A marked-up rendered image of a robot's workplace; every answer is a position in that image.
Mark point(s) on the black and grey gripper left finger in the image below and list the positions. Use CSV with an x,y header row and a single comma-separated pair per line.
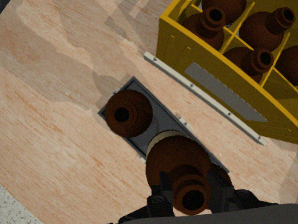
x,y
157,205

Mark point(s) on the yellow bottle crate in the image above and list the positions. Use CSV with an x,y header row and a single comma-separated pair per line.
x,y
217,76

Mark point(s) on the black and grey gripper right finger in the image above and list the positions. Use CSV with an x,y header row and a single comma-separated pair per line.
x,y
224,198

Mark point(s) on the brown glass bottle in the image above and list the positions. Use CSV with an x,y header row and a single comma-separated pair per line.
x,y
208,26
187,163
253,62
132,117
287,64
266,30
221,171
233,9

